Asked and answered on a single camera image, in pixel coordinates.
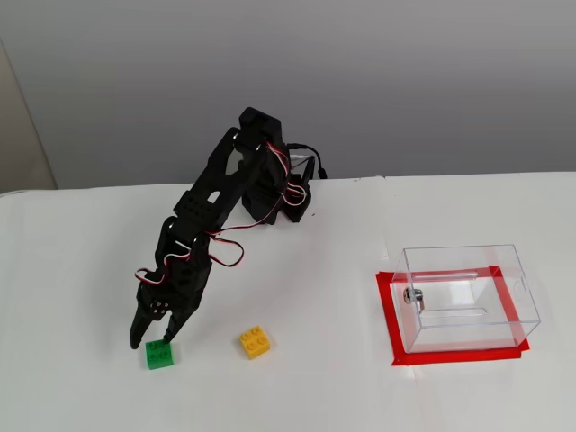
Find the transparent plastic box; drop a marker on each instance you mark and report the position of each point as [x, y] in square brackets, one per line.
[468, 324]

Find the silver metal lock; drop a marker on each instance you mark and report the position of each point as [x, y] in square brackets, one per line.
[414, 297]

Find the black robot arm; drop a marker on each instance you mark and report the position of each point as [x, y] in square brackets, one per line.
[211, 189]

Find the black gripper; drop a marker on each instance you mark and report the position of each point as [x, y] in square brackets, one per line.
[158, 307]

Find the yellow lego brick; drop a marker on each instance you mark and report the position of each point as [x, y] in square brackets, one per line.
[255, 343]

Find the red tape square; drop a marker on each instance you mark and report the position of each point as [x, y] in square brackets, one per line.
[450, 357]

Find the green lego brick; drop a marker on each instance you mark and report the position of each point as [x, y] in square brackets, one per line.
[161, 357]

